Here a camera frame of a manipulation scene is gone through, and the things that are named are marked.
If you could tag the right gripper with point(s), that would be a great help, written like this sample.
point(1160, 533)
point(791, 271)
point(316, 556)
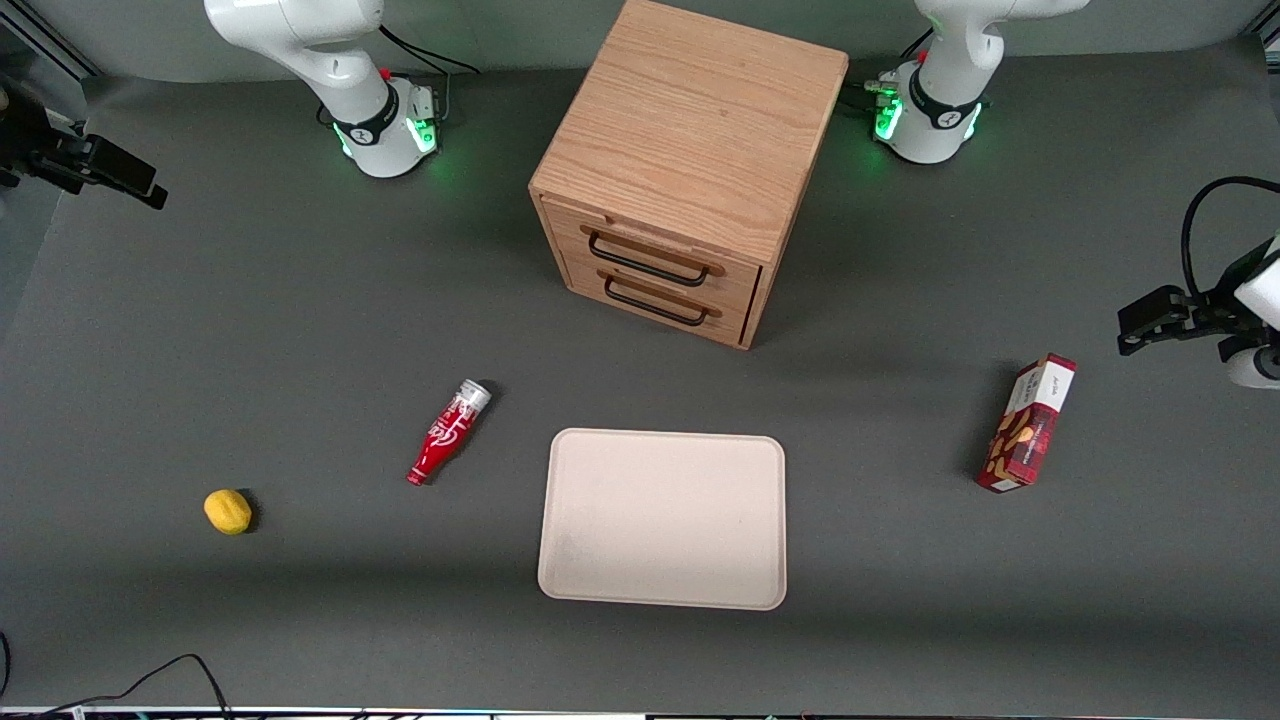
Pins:
point(28, 140)

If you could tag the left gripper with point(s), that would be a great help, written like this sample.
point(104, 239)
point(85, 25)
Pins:
point(1213, 300)

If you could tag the wooden drawer with lip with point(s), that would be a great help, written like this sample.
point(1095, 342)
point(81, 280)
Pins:
point(735, 285)

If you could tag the plain wooden drawer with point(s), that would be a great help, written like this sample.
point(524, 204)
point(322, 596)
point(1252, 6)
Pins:
point(580, 275)

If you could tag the oak wooden drawer cabinet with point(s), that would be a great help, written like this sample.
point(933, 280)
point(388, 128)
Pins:
point(700, 120)

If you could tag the red plaid shortbread box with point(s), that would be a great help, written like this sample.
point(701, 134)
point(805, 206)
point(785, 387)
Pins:
point(1030, 430)

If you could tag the yellow lemon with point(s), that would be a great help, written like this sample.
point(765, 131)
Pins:
point(228, 512)

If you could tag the red cola bottle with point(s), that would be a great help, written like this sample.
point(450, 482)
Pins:
point(445, 435)

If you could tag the beige plastic tray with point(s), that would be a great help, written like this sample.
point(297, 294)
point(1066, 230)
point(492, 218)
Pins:
point(662, 520)

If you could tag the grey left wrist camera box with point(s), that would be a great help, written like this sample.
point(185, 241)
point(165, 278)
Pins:
point(1252, 365)

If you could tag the aluminium frame profile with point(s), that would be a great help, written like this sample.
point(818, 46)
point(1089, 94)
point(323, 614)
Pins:
point(45, 40)

